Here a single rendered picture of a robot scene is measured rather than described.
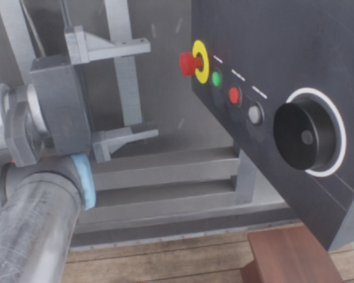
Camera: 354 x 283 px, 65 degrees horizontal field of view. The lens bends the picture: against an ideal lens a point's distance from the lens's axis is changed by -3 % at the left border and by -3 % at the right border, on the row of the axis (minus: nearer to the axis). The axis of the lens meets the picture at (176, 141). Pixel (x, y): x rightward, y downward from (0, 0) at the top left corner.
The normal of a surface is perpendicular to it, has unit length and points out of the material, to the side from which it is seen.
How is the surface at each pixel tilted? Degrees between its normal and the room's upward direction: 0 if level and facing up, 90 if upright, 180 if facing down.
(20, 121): 21
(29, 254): 45
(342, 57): 90
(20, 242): 35
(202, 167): 86
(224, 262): 0
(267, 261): 0
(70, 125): 88
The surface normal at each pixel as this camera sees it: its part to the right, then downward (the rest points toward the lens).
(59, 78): 0.31, 0.55
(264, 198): 0.04, -0.36
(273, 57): -0.95, 0.21
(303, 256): -0.04, -0.78
